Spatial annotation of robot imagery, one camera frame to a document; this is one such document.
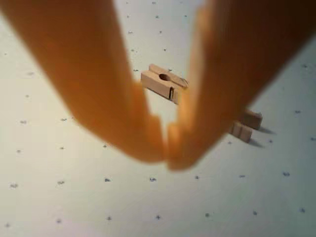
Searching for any wooden clothespin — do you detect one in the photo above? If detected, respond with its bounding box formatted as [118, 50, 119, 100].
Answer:
[140, 63, 264, 144]

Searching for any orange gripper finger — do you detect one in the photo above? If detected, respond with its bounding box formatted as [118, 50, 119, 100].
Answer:
[0, 0, 165, 164]
[166, 0, 316, 171]

